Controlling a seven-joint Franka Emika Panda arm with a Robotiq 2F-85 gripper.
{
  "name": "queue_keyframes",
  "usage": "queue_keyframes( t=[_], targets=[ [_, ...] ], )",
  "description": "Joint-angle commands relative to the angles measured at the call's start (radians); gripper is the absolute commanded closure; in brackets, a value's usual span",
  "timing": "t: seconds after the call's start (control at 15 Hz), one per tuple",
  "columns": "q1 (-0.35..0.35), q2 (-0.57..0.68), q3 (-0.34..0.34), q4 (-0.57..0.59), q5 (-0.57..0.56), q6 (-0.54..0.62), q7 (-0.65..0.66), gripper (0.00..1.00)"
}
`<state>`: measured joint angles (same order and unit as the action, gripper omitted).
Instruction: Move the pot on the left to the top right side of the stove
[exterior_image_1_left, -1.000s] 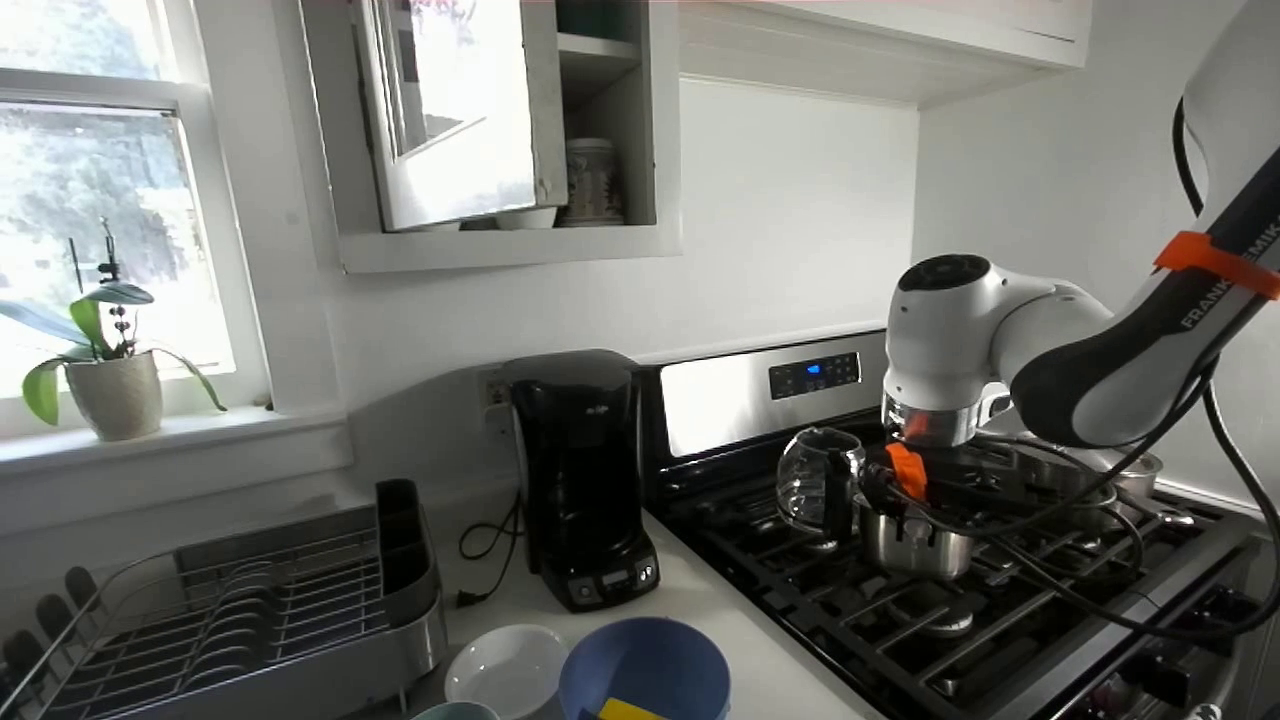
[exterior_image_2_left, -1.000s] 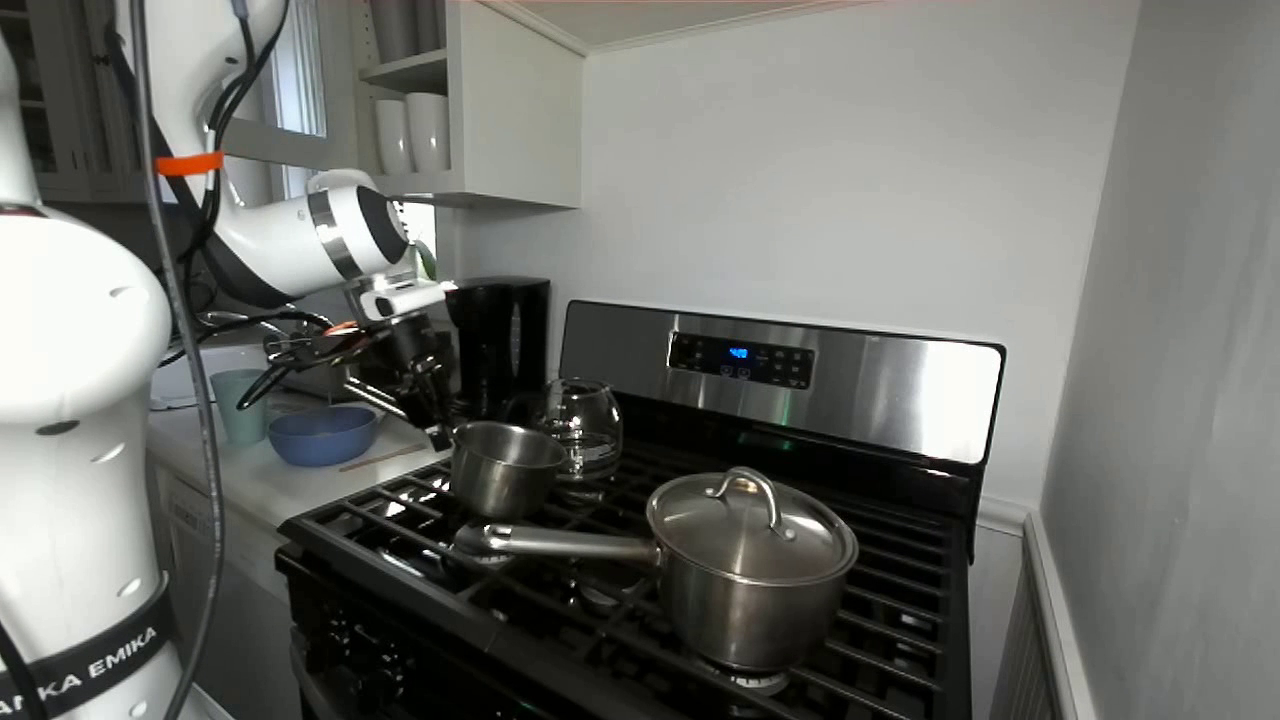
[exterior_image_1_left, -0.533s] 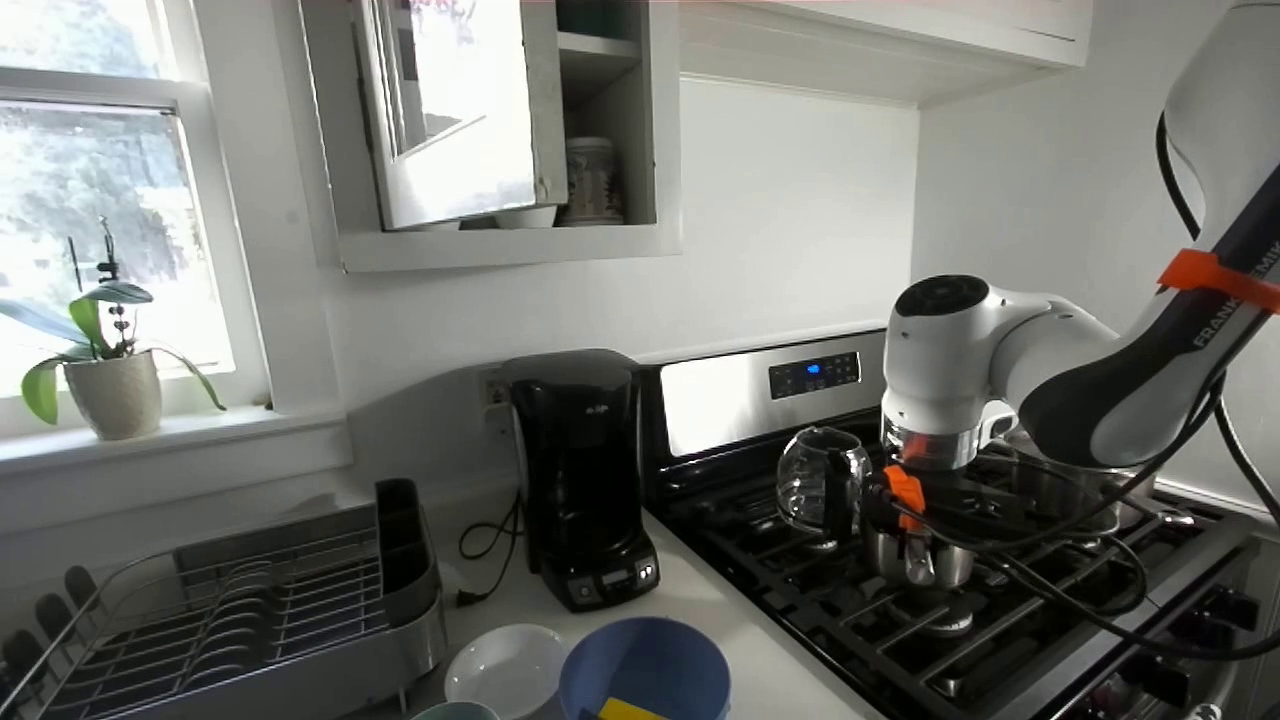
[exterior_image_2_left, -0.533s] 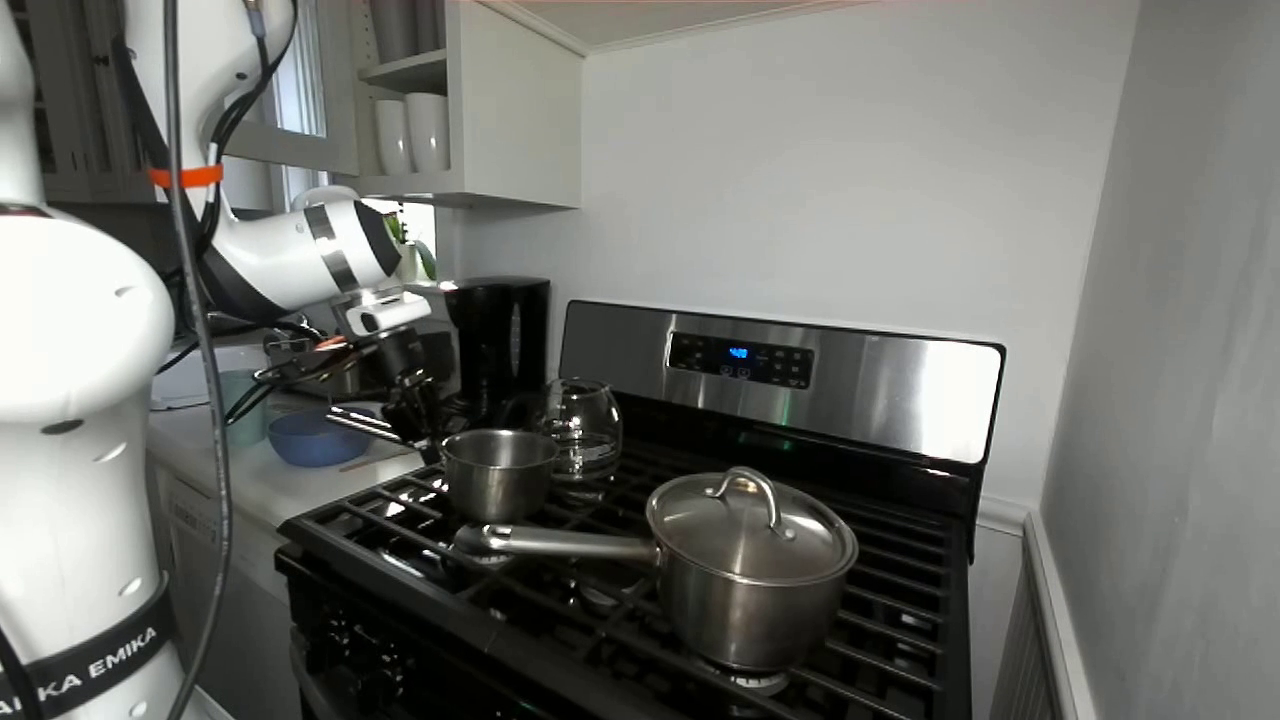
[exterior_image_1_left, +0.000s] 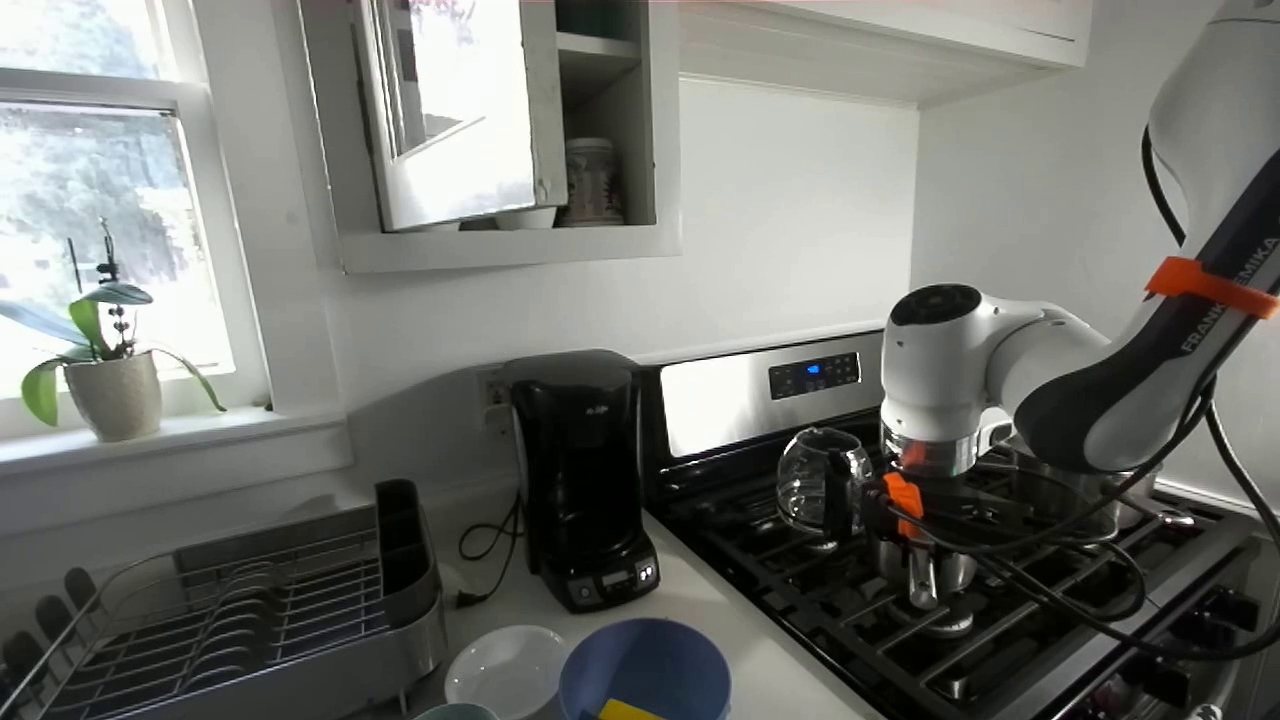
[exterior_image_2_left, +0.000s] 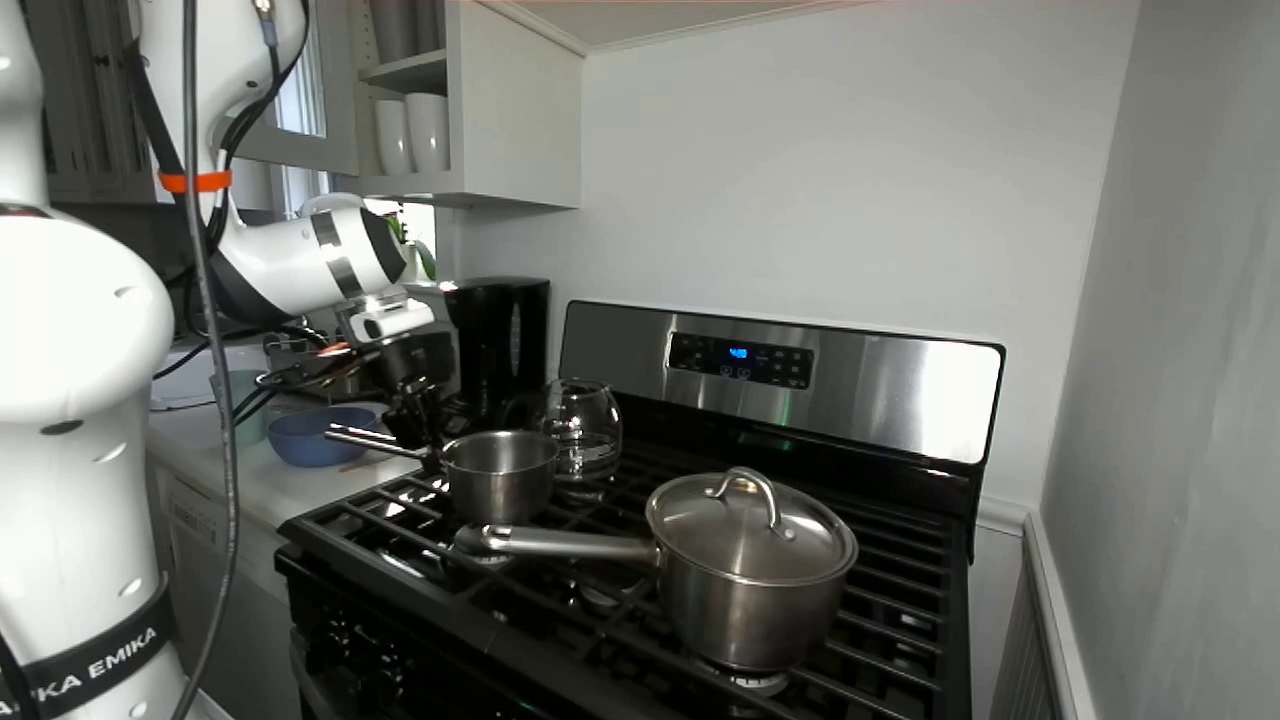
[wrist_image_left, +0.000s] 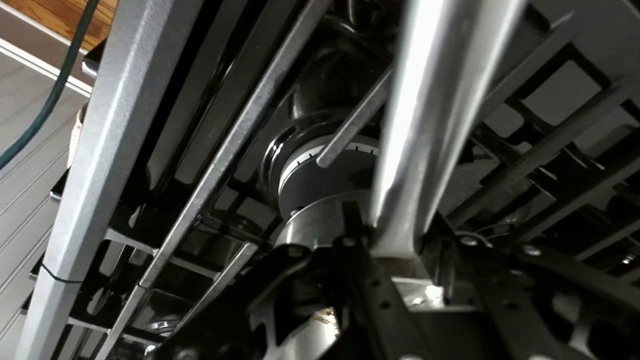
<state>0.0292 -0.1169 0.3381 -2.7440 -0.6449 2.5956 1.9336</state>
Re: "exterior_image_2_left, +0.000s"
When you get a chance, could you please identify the small lidless steel saucepan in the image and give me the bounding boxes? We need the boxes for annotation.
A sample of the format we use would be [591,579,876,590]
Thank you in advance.
[319,415,565,528]

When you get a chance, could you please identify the glass door cabinet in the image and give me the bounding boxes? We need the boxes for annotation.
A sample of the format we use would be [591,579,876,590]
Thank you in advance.
[18,0,171,211]

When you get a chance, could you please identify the black camera cable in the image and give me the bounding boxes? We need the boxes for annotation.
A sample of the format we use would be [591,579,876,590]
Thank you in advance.
[124,0,403,431]

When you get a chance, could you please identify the steel pot lid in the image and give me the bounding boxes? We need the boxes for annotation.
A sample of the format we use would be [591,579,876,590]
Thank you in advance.
[638,466,864,584]

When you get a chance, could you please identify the blue bowl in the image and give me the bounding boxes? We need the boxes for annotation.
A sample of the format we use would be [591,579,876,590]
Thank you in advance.
[262,401,390,474]

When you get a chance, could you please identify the stainless black gas stove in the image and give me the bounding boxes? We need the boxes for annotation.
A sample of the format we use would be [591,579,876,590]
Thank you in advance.
[270,297,1009,720]

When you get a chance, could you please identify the black coffee maker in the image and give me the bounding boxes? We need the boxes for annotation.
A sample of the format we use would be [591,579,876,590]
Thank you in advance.
[436,273,554,441]

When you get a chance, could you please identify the white base cabinet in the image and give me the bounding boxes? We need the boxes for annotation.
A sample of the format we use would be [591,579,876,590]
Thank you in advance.
[144,451,304,720]

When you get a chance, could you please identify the glass coffee carafe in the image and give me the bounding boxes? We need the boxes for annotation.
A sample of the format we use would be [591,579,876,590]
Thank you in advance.
[537,377,626,493]

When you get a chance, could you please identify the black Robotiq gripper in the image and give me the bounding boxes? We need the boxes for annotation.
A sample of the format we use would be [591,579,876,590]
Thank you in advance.
[379,337,463,455]

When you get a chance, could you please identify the large steel pot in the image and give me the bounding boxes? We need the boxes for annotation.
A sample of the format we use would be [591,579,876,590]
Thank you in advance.
[443,497,864,680]

